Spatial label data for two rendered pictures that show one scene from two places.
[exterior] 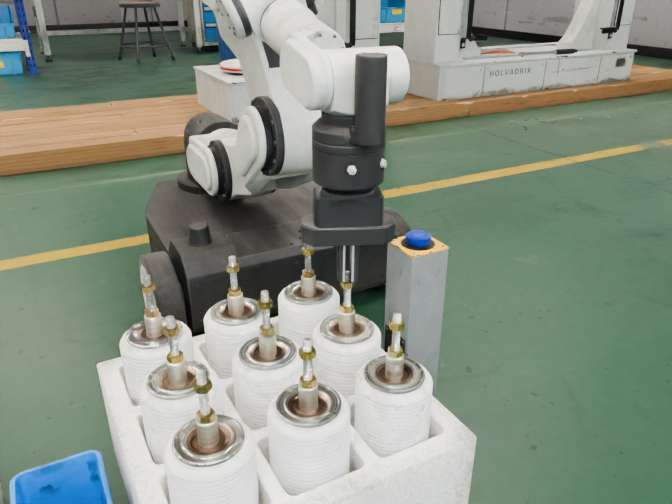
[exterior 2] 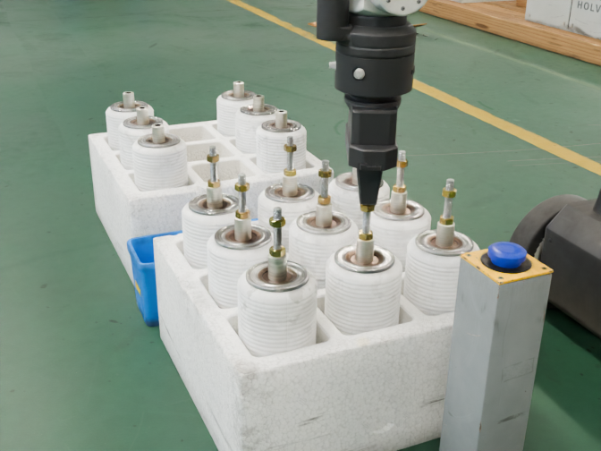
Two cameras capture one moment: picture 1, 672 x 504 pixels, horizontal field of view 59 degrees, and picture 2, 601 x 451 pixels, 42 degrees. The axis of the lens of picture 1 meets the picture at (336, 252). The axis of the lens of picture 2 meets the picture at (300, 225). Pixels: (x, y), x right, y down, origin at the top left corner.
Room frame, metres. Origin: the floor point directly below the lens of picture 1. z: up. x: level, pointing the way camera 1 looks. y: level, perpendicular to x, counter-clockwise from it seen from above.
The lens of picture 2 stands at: (0.69, -0.88, 0.69)
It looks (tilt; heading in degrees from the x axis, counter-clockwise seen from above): 25 degrees down; 95
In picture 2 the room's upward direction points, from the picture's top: 1 degrees clockwise
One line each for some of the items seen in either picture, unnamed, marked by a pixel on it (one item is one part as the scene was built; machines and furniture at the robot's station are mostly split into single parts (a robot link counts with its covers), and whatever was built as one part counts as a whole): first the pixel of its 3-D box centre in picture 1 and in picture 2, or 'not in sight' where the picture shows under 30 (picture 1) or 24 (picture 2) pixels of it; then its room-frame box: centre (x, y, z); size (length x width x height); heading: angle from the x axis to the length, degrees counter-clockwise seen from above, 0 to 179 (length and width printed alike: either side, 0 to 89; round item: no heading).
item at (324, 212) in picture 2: (267, 344); (324, 214); (0.64, 0.09, 0.26); 0.02 x 0.02 x 0.03
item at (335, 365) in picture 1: (346, 381); (360, 321); (0.70, -0.01, 0.16); 0.10 x 0.10 x 0.18
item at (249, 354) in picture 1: (268, 352); (324, 223); (0.64, 0.09, 0.25); 0.08 x 0.08 x 0.01
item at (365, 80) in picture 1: (360, 100); (370, 1); (0.69, -0.03, 0.57); 0.11 x 0.11 x 0.11; 25
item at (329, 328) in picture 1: (346, 328); (364, 259); (0.70, -0.02, 0.25); 0.08 x 0.08 x 0.01
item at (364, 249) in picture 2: (346, 320); (365, 250); (0.70, -0.02, 0.26); 0.02 x 0.02 x 0.03
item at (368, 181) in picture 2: (356, 257); (369, 181); (0.70, -0.03, 0.36); 0.03 x 0.02 x 0.06; 4
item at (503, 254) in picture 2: (418, 240); (506, 257); (0.85, -0.13, 0.32); 0.04 x 0.04 x 0.02
